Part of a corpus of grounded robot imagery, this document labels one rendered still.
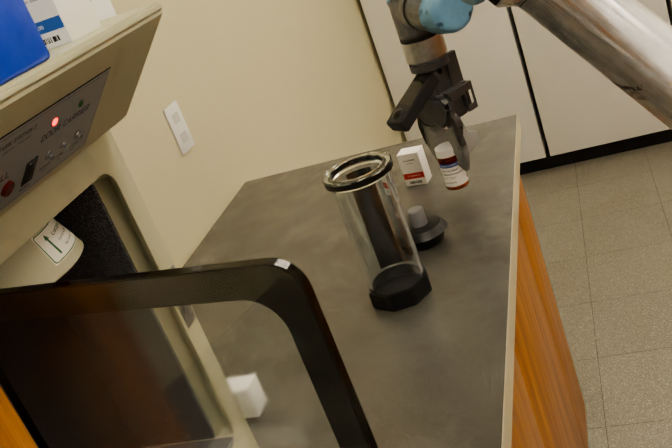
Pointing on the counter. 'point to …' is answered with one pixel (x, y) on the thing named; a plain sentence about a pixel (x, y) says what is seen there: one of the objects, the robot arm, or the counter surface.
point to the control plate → (48, 137)
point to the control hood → (65, 73)
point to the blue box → (17, 31)
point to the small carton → (59, 5)
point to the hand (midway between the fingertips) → (451, 165)
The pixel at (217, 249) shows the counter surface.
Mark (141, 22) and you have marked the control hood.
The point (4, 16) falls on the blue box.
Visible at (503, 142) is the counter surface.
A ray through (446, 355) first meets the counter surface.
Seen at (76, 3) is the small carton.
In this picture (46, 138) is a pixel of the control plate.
